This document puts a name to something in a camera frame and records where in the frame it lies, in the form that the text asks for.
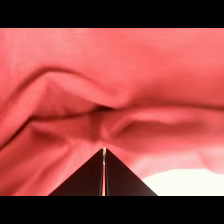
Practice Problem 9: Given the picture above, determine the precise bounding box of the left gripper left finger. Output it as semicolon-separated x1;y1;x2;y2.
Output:
48;148;105;197

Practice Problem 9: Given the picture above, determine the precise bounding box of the red T-shirt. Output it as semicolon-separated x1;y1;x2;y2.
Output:
0;27;224;197

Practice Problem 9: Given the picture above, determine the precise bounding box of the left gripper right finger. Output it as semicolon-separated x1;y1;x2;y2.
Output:
104;148;158;197

